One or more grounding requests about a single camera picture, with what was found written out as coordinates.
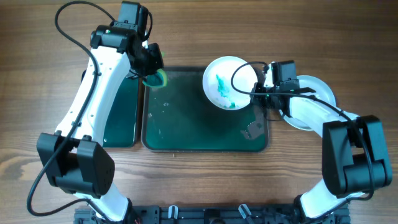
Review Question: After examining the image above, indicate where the green and yellow sponge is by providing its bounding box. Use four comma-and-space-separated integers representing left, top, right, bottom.
142, 69, 168, 88

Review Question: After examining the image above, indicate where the white plate with green stain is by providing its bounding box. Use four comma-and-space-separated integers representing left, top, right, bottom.
279, 75, 336, 131

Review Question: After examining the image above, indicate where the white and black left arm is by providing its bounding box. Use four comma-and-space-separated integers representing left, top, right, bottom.
27, 24, 163, 223

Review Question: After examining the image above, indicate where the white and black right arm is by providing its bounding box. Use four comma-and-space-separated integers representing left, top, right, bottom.
250, 79, 392, 223

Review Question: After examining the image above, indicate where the large dark serving tray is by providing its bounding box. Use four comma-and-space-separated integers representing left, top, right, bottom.
141, 66, 269, 152

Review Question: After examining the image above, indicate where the small black water tray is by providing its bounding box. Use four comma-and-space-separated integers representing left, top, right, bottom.
103, 78, 140, 147

